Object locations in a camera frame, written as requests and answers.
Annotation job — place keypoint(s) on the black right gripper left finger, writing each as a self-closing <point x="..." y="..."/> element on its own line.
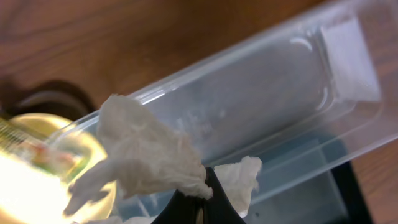
<point x="181" y="209"/>

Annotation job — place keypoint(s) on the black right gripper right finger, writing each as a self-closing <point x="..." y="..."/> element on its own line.
<point x="218" y="209"/>

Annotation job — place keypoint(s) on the white paper napkin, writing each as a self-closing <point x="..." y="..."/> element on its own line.
<point x="144" y="157"/>

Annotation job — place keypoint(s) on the yellow orange snack wrapper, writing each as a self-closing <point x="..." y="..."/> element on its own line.
<point x="19" y="143"/>

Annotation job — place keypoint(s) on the black waste tray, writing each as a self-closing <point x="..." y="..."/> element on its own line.
<point x="331" y="197"/>

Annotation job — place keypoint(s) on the clear plastic waste bin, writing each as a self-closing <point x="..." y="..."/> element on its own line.
<point x="286" y="105"/>

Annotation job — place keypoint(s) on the yellow round plate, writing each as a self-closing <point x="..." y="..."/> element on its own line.
<point x="30" y="195"/>

